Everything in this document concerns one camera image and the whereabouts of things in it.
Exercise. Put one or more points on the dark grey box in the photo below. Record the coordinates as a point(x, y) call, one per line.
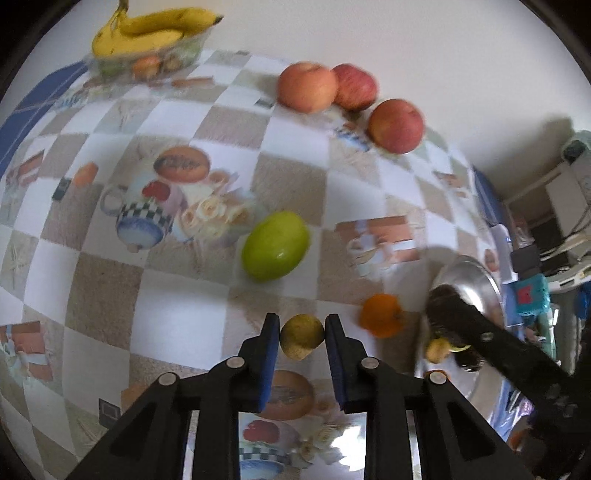
point(526, 259)

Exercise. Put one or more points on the small orange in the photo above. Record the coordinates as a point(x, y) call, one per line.
point(381, 316)

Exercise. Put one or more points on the clear plastic container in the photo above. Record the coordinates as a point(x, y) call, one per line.
point(184, 50)

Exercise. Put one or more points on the teal toy box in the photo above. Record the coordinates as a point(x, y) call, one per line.
point(531, 295)

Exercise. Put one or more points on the white cabinet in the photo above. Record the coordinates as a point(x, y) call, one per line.
point(570, 198)

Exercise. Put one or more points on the small yellow lumpy fruit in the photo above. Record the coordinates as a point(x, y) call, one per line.
point(302, 336)

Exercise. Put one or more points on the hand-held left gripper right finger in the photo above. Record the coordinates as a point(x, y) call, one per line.
point(333, 355)

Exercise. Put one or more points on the white plastic piece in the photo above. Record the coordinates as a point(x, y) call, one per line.
point(502, 249)

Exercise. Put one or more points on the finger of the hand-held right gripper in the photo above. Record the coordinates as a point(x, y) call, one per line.
point(503, 344)

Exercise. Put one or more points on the round metal plate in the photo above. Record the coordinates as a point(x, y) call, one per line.
point(475, 281)

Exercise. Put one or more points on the pale red apple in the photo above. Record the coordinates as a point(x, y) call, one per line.
point(307, 87)

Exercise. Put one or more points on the small orange-red fruit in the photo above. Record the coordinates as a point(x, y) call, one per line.
point(147, 67)

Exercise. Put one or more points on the small brown round fruit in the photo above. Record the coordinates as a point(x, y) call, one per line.
point(437, 350)

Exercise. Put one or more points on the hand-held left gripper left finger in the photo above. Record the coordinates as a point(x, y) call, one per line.
point(272, 350)

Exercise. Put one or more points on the green oval fruit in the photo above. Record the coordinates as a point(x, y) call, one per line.
point(275, 245)

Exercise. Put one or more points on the brown kiwi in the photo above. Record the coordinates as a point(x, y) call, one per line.
point(172, 62)

